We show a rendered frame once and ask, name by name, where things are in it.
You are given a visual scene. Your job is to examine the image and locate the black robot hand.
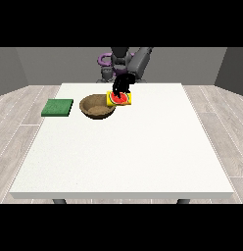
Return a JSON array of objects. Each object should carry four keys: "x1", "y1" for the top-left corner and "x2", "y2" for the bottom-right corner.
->
[{"x1": 112, "y1": 72, "x2": 137, "y2": 98}]

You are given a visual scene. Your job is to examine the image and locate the yellow cup with melon print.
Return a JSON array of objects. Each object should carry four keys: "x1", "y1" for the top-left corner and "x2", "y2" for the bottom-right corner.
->
[{"x1": 106, "y1": 90, "x2": 133, "y2": 107}]

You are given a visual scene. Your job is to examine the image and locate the brown wooden bowl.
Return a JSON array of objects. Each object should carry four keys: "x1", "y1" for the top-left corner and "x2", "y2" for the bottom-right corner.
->
[{"x1": 78, "y1": 93, "x2": 117, "y2": 121}]

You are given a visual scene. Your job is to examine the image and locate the green square pad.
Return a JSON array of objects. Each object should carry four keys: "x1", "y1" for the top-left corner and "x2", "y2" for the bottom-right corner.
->
[{"x1": 40, "y1": 98, "x2": 74, "y2": 118}]

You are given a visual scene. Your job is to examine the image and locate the grey robot trunk purple rings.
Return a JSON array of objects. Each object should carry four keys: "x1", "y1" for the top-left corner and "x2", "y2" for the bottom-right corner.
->
[{"x1": 96, "y1": 47, "x2": 148, "y2": 84}]

